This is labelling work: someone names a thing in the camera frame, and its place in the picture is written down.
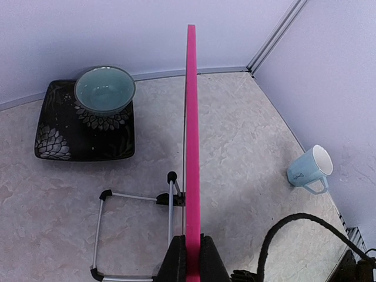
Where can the black floral square plate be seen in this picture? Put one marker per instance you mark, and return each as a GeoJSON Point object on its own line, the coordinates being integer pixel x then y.
{"type": "Point", "coordinates": [67, 132]}

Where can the light blue mug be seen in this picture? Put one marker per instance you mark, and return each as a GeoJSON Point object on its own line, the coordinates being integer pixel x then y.
{"type": "Point", "coordinates": [314, 165]}

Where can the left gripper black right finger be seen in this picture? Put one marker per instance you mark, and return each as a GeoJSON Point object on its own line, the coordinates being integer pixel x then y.
{"type": "Point", "coordinates": [212, 268]}

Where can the green ceramic bowl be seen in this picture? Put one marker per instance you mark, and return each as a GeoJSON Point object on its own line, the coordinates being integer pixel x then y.
{"type": "Point", "coordinates": [105, 90]}

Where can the whiteboard wire stand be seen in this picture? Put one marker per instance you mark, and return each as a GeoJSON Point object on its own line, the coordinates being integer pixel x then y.
{"type": "Point", "coordinates": [134, 233]}

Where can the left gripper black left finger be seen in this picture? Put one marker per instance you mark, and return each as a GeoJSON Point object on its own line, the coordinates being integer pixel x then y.
{"type": "Point", "coordinates": [173, 268]}

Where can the pink framed whiteboard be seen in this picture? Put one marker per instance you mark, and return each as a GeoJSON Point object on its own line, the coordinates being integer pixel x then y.
{"type": "Point", "coordinates": [192, 162]}

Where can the right aluminium frame post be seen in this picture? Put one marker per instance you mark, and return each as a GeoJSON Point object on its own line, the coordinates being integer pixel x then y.
{"type": "Point", "coordinates": [276, 35]}

